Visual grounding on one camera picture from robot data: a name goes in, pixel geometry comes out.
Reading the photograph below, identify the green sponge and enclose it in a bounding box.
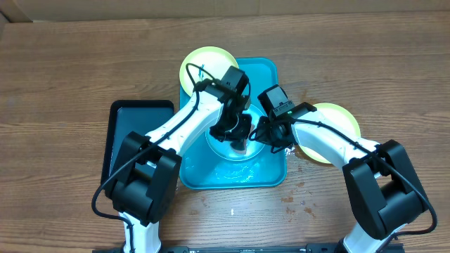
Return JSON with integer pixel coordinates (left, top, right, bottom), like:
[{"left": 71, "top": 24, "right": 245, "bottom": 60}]
[{"left": 230, "top": 139, "right": 248, "bottom": 155}]

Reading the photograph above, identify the light blue plate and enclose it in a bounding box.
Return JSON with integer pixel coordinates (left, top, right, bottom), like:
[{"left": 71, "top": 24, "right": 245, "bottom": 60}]
[{"left": 205, "top": 103, "right": 266, "bottom": 162}]

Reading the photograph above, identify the yellow plate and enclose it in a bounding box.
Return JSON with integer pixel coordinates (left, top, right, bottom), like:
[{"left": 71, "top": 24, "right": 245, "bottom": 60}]
[
  {"left": 300, "top": 103, "right": 361, "bottom": 164},
  {"left": 179, "top": 46, "right": 238, "bottom": 96}
]

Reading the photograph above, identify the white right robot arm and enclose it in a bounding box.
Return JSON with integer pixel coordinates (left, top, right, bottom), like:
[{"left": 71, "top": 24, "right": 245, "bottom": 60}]
[{"left": 252, "top": 100, "right": 437, "bottom": 252}]

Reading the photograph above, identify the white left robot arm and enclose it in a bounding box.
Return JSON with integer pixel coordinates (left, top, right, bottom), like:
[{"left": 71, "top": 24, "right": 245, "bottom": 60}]
[{"left": 98, "top": 77, "right": 251, "bottom": 252}]

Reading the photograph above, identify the teal plastic tray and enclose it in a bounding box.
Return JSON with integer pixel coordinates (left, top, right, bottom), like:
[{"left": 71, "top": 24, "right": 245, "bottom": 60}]
[{"left": 180, "top": 58, "right": 287, "bottom": 190}]

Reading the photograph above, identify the black water tray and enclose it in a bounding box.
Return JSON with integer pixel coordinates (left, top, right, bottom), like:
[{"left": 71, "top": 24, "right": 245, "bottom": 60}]
[{"left": 101, "top": 100, "right": 174, "bottom": 183}]

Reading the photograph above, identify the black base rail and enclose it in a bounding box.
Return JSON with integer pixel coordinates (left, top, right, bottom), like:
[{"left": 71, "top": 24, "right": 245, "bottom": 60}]
[{"left": 92, "top": 243, "right": 405, "bottom": 253}]

